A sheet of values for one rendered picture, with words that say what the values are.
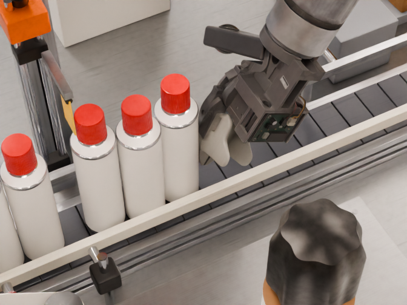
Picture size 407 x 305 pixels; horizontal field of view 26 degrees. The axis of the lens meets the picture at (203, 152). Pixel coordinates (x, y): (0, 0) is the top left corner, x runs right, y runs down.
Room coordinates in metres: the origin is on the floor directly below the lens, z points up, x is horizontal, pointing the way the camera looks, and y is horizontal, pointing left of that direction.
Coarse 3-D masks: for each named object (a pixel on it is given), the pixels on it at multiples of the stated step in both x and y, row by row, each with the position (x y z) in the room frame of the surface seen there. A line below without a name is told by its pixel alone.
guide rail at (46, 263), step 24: (384, 120) 0.74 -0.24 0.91; (312, 144) 0.70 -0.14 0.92; (336, 144) 0.71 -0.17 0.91; (264, 168) 0.66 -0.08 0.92; (288, 168) 0.67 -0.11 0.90; (216, 192) 0.63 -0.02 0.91; (144, 216) 0.59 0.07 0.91; (168, 216) 0.60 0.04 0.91; (96, 240) 0.56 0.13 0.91; (120, 240) 0.57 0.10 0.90; (24, 264) 0.52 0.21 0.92; (48, 264) 0.53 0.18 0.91; (0, 288) 0.50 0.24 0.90
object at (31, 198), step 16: (16, 144) 0.57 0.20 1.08; (32, 144) 0.57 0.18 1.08; (16, 160) 0.55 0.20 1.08; (32, 160) 0.56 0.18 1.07; (0, 176) 0.56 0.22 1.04; (16, 176) 0.55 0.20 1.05; (32, 176) 0.55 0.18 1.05; (48, 176) 0.57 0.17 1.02; (16, 192) 0.54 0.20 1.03; (32, 192) 0.55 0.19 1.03; (48, 192) 0.56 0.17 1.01; (16, 208) 0.55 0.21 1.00; (32, 208) 0.54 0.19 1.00; (48, 208) 0.56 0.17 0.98; (16, 224) 0.55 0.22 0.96; (32, 224) 0.54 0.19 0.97; (48, 224) 0.55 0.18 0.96; (32, 240) 0.54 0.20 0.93; (48, 240) 0.55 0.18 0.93; (64, 240) 0.57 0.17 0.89; (32, 256) 0.55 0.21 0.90
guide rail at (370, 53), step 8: (392, 40) 0.84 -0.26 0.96; (400, 40) 0.84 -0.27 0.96; (368, 48) 0.83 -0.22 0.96; (376, 48) 0.83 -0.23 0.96; (384, 48) 0.83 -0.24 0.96; (392, 48) 0.83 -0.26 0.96; (352, 56) 0.81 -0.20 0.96; (360, 56) 0.81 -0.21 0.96; (368, 56) 0.82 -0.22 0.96; (376, 56) 0.82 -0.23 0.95; (328, 64) 0.80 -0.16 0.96; (336, 64) 0.80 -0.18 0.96; (344, 64) 0.80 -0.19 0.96; (352, 64) 0.80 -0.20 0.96; (360, 64) 0.81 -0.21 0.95; (328, 72) 0.79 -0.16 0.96; (336, 72) 0.79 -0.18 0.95; (64, 168) 0.63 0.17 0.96; (72, 168) 0.63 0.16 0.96; (56, 176) 0.62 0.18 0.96; (64, 176) 0.62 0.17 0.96; (72, 176) 0.62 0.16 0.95; (56, 184) 0.61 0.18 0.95
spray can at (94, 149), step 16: (80, 112) 0.61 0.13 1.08; (96, 112) 0.61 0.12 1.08; (80, 128) 0.60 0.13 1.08; (96, 128) 0.60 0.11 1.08; (80, 144) 0.60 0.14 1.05; (96, 144) 0.60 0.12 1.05; (112, 144) 0.60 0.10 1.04; (80, 160) 0.59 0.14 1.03; (96, 160) 0.59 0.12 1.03; (112, 160) 0.60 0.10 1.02; (80, 176) 0.59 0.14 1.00; (96, 176) 0.58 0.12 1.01; (112, 176) 0.59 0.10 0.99; (80, 192) 0.60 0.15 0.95; (96, 192) 0.58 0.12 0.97; (112, 192) 0.59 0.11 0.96; (96, 208) 0.58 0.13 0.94; (112, 208) 0.59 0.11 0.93; (96, 224) 0.59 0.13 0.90; (112, 224) 0.59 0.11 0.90
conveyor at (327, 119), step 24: (360, 96) 0.81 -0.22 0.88; (384, 96) 0.81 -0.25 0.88; (312, 120) 0.77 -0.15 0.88; (336, 120) 0.77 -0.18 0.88; (360, 120) 0.77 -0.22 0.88; (264, 144) 0.73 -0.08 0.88; (288, 144) 0.73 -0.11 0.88; (360, 144) 0.73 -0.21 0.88; (216, 168) 0.69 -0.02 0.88; (240, 168) 0.69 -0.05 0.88; (240, 192) 0.65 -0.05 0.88; (72, 216) 0.61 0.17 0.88; (192, 216) 0.61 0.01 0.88; (72, 240) 0.58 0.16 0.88; (72, 264) 0.54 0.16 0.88; (24, 288) 0.51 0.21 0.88
